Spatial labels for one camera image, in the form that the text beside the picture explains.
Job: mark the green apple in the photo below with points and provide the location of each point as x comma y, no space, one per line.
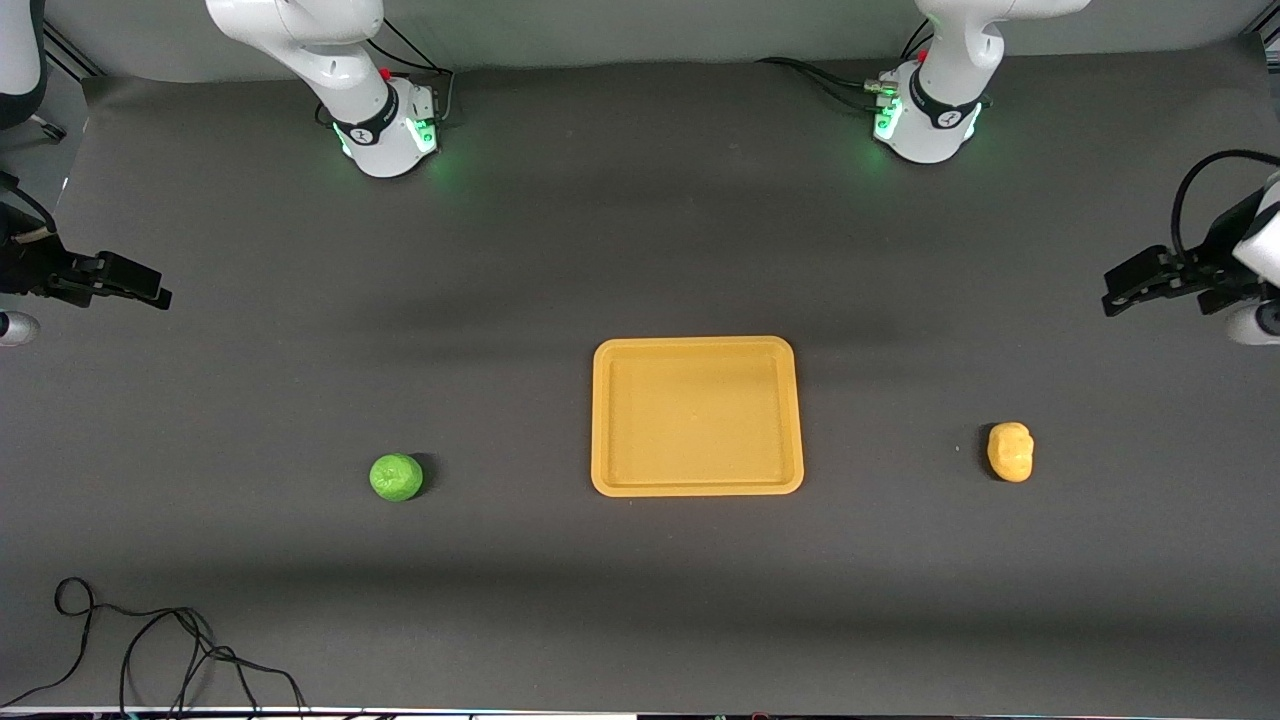
396,477

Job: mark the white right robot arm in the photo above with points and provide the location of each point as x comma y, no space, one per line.
300,40

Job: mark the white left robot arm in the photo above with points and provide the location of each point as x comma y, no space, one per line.
945,90

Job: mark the yellow potato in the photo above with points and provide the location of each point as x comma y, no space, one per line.
1010,452

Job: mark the dark grey table mat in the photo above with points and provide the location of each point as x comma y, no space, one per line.
640,250

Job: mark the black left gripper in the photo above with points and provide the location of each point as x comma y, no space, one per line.
1215,262

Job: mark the yellow plastic tray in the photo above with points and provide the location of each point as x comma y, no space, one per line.
697,415

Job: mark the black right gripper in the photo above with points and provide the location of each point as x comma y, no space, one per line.
28,265

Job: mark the aluminium frame rail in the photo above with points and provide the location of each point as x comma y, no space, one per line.
72,50

